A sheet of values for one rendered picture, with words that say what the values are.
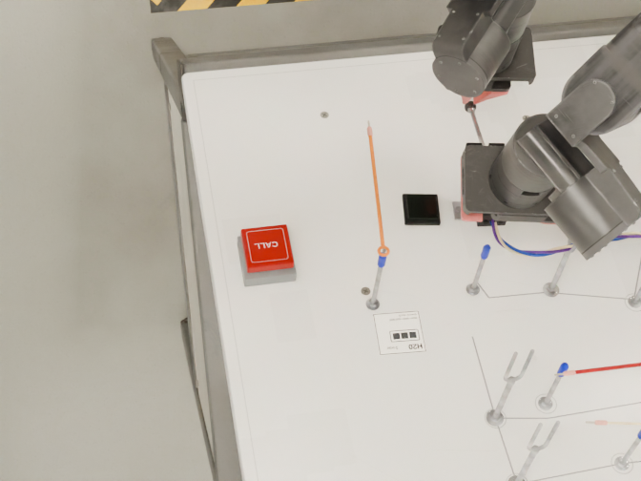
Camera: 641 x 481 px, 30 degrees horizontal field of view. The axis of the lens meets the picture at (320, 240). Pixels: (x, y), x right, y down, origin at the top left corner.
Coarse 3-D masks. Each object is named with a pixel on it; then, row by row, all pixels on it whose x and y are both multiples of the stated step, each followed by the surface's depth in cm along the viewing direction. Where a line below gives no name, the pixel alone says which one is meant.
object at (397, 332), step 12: (396, 312) 127; (408, 312) 127; (384, 324) 126; (396, 324) 126; (408, 324) 126; (420, 324) 126; (384, 336) 125; (396, 336) 125; (408, 336) 125; (420, 336) 125; (384, 348) 124; (396, 348) 124; (408, 348) 125; (420, 348) 125
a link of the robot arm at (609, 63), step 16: (640, 16) 96; (624, 32) 96; (640, 32) 96; (608, 48) 97; (624, 48) 96; (640, 48) 96; (592, 64) 98; (608, 64) 97; (624, 64) 97; (640, 64) 96; (576, 80) 98; (608, 80) 97; (624, 80) 97; (640, 80) 96; (624, 96) 97; (640, 96) 96; (624, 112) 97; (640, 112) 102; (608, 128) 98
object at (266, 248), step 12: (252, 228) 127; (264, 228) 128; (276, 228) 128; (252, 240) 127; (264, 240) 127; (276, 240) 127; (288, 240) 127; (252, 252) 126; (264, 252) 126; (276, 252) 126; (288, 252) 126; (252, 264) 125; (264, 264) 125; (276, 264) 125; (288, 264) 126
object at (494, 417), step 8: (512, 360) 110; (528, 360) 110; (504, 376) 113; (512, 376) 114; (520, 376) 113; (512, 384) 114; (504, 392) 116; (504, 400) 117; (496, 408) 119; (488, 416) 121; (496, 416) 120; (496, 424) 120
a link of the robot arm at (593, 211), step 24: (576, 96) 98; (600, 96) 97; (552, 120) 99; (576, 120) 98; (600, 120) 98; (576, 144) 99; (600, 144) 103; (600, 168) 100; (576, 192) 101; (600, 192) 101; (624, 192) 100; (552, 216) 103; (576, 216) 101; (600, 216) 100; (624, 216) 100; (576, 240) 102; (600, 240) 101
